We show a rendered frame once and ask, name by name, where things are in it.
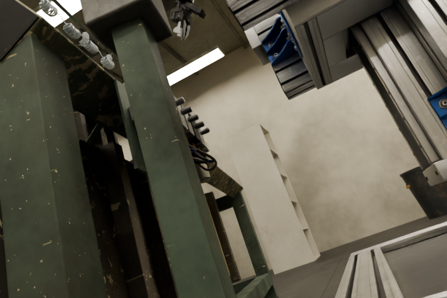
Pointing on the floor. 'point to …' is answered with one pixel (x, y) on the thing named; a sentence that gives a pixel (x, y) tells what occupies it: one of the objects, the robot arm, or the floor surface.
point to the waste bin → (426, 193)
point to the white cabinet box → (272, 199)
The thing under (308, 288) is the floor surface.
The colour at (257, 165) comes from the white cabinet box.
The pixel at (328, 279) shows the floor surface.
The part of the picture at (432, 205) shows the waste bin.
